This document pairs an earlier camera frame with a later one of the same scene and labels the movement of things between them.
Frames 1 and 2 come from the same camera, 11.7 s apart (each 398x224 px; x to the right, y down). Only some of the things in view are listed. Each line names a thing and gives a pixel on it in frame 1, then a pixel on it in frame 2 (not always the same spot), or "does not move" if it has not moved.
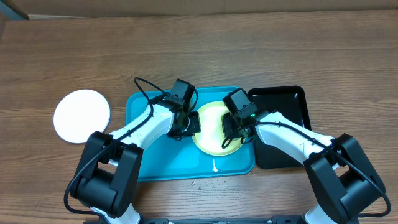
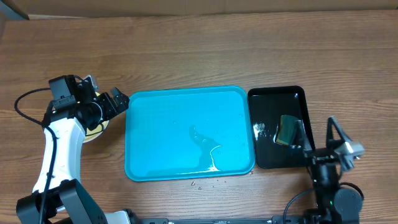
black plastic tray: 292,102 does not move
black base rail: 221,220 does not move
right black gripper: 227,126 -> 319,154
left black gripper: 194,117 -> 107,99
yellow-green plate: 209,140 -> 91,135
